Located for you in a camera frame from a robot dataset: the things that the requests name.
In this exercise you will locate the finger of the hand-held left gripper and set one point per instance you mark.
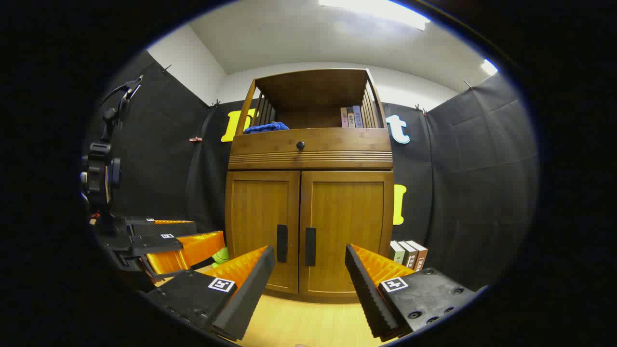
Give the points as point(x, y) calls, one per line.
point(164, 229)
point(154, 245)

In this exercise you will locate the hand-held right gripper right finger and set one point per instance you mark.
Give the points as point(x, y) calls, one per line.
point(366, 289)

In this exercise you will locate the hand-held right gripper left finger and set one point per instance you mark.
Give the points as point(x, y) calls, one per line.
point(250, 289)

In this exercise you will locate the wooden shoe cabinet door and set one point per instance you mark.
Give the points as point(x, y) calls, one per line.
point(344, 217)
point(258, 212)

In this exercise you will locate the wooden double-door shoe cabinet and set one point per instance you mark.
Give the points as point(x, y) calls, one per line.
point(308, 91)

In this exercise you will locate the green frog toy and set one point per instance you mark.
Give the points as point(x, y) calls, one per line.
point(221, 255)

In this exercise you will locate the white and green book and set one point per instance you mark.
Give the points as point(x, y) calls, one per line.
point(396, 251)

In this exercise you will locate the reddish brown book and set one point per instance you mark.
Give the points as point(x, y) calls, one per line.
point(420, 255)

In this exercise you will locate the blue cloth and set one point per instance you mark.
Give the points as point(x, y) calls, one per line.
point(266, 127)

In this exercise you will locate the wooden drawer with black knob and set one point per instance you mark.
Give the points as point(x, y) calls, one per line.
point(337, 142)

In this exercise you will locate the black backdrop cloth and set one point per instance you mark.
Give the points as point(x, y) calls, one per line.
point(472, 183)

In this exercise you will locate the small brown book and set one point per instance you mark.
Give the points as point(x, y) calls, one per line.
point(351, 118)

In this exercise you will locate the small beige book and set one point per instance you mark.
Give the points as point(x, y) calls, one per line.
point(344, 118)

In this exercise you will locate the small blue book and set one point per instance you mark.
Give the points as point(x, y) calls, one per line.
point(357, 116)

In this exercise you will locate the small ceiling light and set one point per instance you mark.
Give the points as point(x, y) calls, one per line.
point(489, 66)

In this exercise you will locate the ceiling light panel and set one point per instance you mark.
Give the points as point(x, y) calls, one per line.
point(376, 9)

